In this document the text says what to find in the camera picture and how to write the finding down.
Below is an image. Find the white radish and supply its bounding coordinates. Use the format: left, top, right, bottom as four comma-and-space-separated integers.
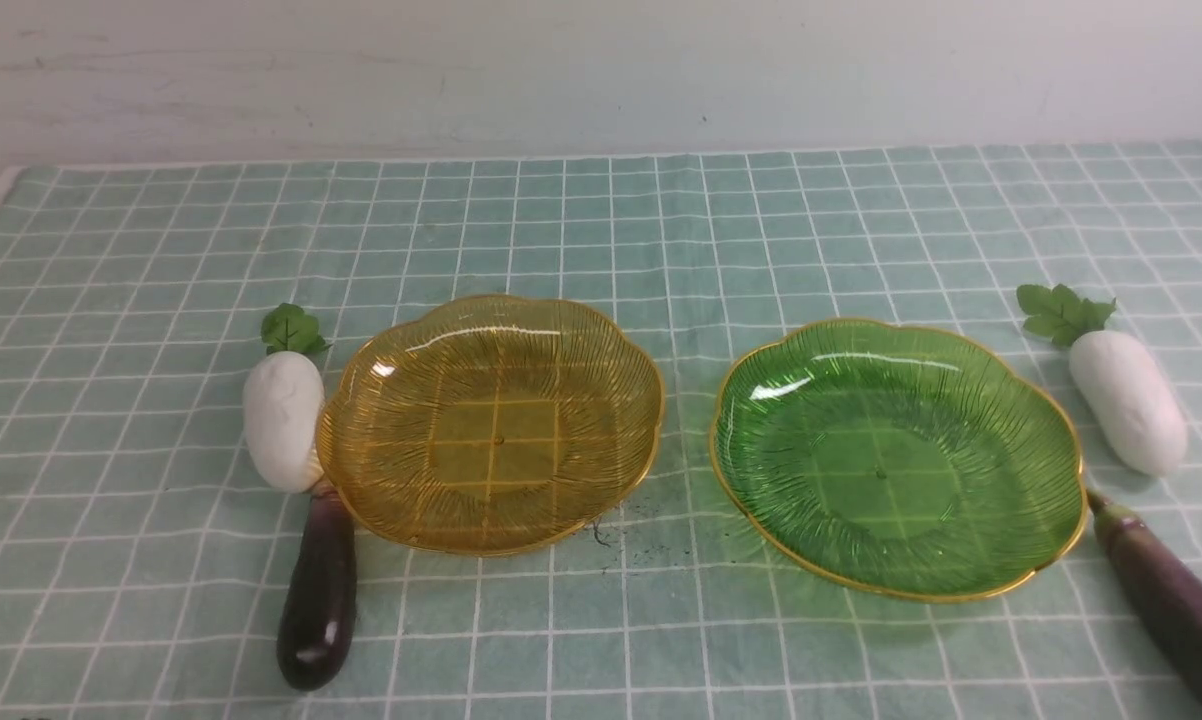
243, 304, 331, 493
1014, 284, 1189, 478

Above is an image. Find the dark purple eggplant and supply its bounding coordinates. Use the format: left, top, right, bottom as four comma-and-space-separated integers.
276, 480, 358, 692

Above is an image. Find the amber ribbed plastic plate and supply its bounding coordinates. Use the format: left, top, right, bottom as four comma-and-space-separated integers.
316, 293, 666, 557

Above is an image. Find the green ribbed plastic plate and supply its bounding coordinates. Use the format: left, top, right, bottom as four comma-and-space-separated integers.
709, 316, 1089, 603

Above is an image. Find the green checkered tablecloth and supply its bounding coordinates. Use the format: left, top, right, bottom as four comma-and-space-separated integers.
0, 139, 1202, 719

